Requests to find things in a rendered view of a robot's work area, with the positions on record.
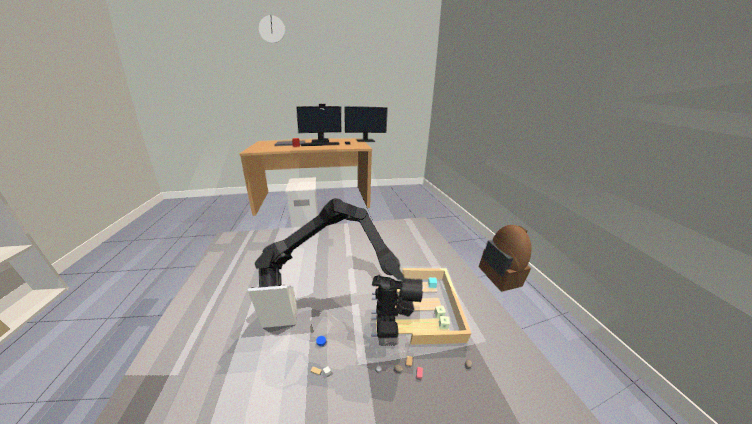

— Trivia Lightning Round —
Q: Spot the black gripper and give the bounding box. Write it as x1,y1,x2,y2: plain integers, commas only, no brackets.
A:
375,288,399,338

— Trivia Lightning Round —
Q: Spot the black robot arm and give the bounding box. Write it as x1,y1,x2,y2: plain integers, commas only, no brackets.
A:
255,198,423,317

